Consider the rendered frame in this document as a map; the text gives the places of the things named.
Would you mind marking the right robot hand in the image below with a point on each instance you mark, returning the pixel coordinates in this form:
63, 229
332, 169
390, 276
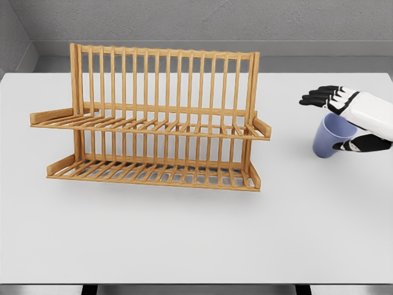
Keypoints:
368, 110

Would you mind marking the lavender plastic cup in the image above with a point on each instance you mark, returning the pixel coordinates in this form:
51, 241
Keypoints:
328, 136

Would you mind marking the wooden two-tier dish rack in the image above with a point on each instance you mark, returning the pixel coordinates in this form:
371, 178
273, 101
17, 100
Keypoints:
159, 116

